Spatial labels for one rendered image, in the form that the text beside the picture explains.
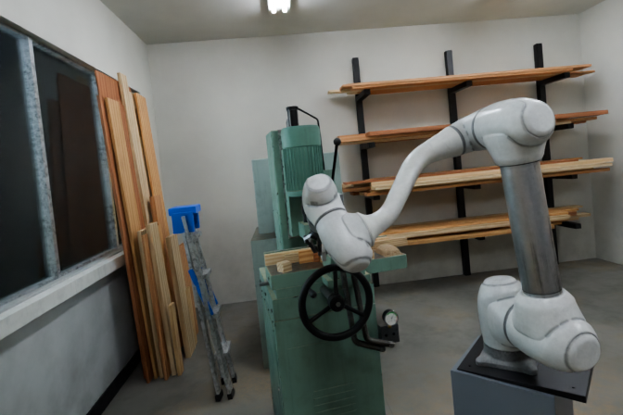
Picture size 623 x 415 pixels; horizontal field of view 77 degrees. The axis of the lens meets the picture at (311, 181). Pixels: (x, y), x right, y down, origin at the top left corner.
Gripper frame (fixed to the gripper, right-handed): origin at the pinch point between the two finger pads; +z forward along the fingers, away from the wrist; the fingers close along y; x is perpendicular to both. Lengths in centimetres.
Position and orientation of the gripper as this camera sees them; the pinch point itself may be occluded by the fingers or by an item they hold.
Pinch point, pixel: (323, 253)
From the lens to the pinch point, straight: 142.7
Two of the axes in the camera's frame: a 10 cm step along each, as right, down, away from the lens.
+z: 0.5, 6.3, 7.8
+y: -9.7, 2.2, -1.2
